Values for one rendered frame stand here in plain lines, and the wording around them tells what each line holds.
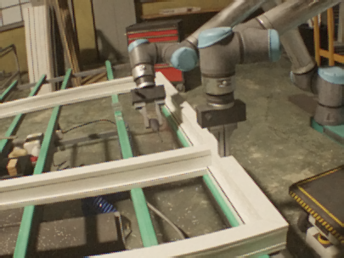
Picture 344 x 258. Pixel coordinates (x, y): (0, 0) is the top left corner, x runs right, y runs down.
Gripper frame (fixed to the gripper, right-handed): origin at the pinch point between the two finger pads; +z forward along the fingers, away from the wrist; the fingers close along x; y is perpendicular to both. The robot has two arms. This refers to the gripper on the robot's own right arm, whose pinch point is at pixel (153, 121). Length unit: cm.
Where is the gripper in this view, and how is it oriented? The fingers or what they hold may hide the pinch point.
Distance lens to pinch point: 133.8
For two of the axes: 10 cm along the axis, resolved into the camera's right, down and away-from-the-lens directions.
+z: 2.1, 9.5, -2.4
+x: 9.7, -1.7, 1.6
